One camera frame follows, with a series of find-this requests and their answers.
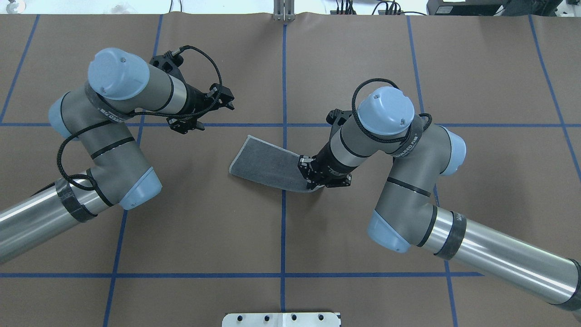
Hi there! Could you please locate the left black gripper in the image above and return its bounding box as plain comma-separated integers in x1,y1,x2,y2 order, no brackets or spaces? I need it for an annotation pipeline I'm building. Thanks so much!
150,50,235,134

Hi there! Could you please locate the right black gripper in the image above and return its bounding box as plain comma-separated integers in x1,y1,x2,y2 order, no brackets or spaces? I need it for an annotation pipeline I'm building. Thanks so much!
297,109,351,190

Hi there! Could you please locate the pink towel with grey edge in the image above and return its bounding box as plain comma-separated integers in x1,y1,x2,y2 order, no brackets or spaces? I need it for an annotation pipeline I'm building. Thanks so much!
229,135,322,193

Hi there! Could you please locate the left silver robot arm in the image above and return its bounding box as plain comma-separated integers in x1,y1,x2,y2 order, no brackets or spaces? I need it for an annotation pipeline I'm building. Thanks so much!
0,45,234,263

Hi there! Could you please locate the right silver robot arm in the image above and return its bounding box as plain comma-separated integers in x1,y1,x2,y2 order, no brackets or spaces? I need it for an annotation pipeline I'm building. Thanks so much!
297,85,580,318

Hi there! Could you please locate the aluminium frame post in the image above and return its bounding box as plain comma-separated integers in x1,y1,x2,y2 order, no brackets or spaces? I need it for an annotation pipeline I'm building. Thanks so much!
272,0,296,22

